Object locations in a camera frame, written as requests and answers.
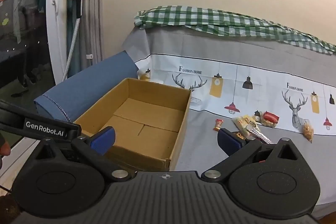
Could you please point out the grey curtain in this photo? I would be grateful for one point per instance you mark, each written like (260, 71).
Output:
(93, 29)

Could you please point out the person's left hand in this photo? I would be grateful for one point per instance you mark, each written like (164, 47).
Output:
(4, 150)

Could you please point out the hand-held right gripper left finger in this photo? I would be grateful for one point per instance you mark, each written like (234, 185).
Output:
(103, 142)

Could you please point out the blue pillow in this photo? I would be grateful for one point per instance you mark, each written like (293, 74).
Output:
(86, 85)

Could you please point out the small red candy packet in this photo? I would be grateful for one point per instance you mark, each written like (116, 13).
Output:
(218, 124)

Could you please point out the clear packet of nuts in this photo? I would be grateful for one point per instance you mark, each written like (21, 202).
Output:
(307, 130)

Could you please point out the white window frame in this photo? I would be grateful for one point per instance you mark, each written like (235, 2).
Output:
(56, 37)

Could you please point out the brown cardboard box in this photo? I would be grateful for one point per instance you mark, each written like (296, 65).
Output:
(147, 113)

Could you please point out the white curtain clip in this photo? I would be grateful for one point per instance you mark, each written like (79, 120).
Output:
(89, 56)

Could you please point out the silver stick snack packet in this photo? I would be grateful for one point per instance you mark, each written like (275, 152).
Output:
(258, 133)

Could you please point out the teal curtain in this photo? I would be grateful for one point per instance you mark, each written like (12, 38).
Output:
(73, 37)

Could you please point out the green checked cloth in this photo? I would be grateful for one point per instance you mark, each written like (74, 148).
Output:
(210, 20)

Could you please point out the grey printed bed sheet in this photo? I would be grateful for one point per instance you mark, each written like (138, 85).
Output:
(210, 45)

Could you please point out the pale snack packet green label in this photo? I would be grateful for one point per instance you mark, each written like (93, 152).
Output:
(241, 123)

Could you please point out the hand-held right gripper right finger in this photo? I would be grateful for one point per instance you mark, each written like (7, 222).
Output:
(229, 144)

